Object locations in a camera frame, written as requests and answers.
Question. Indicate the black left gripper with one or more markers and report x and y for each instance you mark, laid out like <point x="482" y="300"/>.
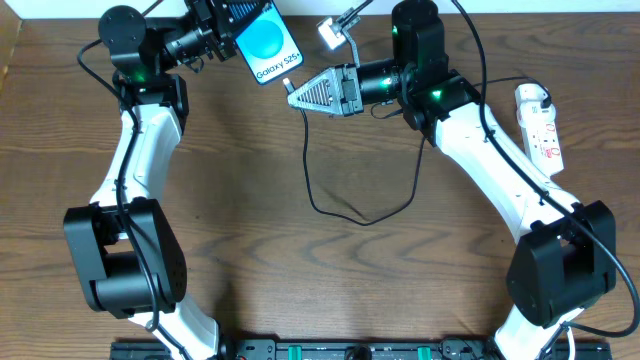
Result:
<point x="215" y="31"/>

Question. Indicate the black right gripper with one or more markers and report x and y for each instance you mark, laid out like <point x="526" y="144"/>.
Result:
<point x="350" y="91"/>

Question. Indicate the blue screen Galaxy smartphone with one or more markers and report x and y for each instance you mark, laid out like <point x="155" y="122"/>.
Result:
<point x="268" y="47"/>

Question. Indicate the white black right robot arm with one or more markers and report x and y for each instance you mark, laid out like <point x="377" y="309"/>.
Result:
<point x="565" y="256"/>

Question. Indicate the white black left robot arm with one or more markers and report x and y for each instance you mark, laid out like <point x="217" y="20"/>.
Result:
<point x="127" y="258"/>

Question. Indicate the white charger plug adapter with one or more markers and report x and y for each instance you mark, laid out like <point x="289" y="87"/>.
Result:
<point x="533" y="92"/>

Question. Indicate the white power strip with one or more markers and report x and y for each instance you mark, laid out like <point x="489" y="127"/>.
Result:
<point x="540" y="136"/>

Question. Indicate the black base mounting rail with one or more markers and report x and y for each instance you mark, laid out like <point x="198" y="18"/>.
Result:
<point x="450" y="348"/>

